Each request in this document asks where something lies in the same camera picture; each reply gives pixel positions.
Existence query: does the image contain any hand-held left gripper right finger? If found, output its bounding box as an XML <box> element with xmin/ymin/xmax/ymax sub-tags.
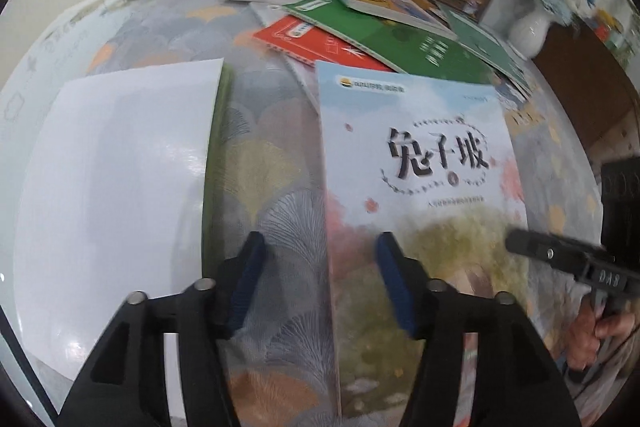
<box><xmin>376</xmin><ymin>232</ymin><xmax>581</xmax><ymax>427</ymax></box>

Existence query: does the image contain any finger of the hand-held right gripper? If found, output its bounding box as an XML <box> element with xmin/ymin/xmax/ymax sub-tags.
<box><xmin>505</xmin><ymin>229</ymin><xmax>609</xmax><ymax>276</ymax></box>

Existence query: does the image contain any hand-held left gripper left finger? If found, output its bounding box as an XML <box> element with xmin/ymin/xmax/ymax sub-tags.
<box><xmin>57</xmin><ymin>231</ymin><xmax>267</xmax><ymax>427</ymax></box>

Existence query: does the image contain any neat stack of books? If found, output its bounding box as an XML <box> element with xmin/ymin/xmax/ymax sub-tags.
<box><xmin>14</xmin><ymin>57</ymin><xmax>237</xmax><ymax>358</ymax></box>

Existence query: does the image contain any pale blue book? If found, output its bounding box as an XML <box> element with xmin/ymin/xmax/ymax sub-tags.
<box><xmin>315</xmin><ymin>59</ymin><xmax>532</xmax><ymax>419</ymax></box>

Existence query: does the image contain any teal book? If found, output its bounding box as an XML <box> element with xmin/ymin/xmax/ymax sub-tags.
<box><xmin>442</xmin><ymin>8</ymin><xmax>535</xmax><ymax>102</ymax></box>

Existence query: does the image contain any dark green book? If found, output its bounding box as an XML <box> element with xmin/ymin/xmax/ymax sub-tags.
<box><xmin>281</xmin><ymin>0</ymin><xmax>502</xmax><ymax>86</ymax></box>

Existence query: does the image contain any red book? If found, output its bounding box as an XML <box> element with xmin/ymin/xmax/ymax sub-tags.
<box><xmin>251</xmin><ymin>16</ymin><xmax>397</xmax><ymax>75</ymax></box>

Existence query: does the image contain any person's right hand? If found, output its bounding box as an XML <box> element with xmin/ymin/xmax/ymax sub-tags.
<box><xmin>566</xmin><ymin>298</ymin><xmax>640</xmax><ymax>376</ymax></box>

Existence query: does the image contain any brown wooden cabinet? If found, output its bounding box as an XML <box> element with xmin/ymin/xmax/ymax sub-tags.
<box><xmin>530</xmin><ymin>24</ymin><xmax>640</xmax><ymax>162</ymax></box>

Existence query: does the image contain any red yellow jar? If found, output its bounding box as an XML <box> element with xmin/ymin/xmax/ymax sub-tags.
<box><xmin>592</xmin><ymin>9</ymin><xmax>631</xmax><ymax>55</ymax></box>

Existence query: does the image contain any white ribbed vase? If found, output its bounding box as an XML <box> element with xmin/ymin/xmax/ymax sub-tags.
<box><xmin>507</xmin><ymin>4</ymin><xmax>553</xmax><ymax>60</ymax></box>

